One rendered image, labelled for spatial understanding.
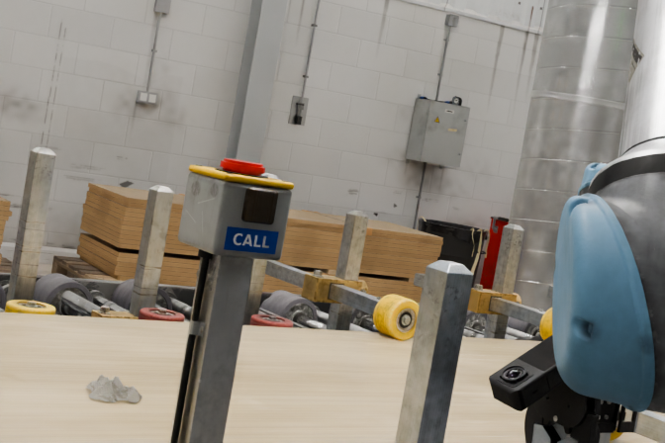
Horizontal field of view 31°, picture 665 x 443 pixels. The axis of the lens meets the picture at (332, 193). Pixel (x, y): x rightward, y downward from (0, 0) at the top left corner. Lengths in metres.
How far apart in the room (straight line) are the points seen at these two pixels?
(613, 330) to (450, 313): 0.55
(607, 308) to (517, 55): 9.71
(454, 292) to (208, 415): 0.29
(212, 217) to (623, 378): 0.45
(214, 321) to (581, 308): 0.46
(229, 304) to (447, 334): 0.26
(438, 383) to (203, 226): 0.32
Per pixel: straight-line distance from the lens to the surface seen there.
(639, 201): 0.69
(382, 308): 2.27
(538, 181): 5.43
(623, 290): 0.66
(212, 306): 1.04
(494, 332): 2.77
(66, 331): 1.86
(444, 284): 1.18
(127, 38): 8.65
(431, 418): 1.21
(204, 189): 1.03
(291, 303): 2.89
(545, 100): 5.47
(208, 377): 1.05
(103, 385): 1.54
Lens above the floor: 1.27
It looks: 3 degrees down
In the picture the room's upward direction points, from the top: 10 degrees clockwise
